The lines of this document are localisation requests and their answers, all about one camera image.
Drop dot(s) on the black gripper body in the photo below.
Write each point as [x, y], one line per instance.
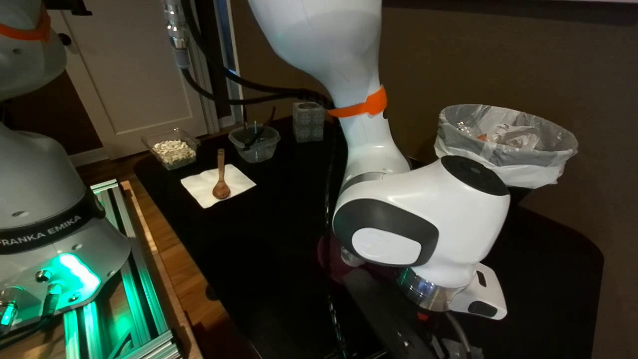
[404, 331]

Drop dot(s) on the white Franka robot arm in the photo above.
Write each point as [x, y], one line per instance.
[430, 211]

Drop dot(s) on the wooden spoon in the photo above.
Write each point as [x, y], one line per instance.
[221, 185]

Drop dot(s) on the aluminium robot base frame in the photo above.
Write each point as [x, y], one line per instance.
[111, 311]

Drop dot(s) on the wooden base platform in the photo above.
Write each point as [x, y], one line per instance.
[169, 265]

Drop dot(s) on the flat white paper napkin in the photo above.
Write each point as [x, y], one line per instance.
[231, 189]

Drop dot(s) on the white door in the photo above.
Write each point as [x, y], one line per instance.
[131, 66]

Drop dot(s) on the clear plastic lunchbox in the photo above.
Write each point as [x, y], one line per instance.
[253, 146]

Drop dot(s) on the black kitchen tongs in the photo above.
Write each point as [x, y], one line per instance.
[255, 132]

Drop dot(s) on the clear container with popcorn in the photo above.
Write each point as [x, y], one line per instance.
[171, 152]

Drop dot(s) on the bin with white liner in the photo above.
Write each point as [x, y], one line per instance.
[504, 146]

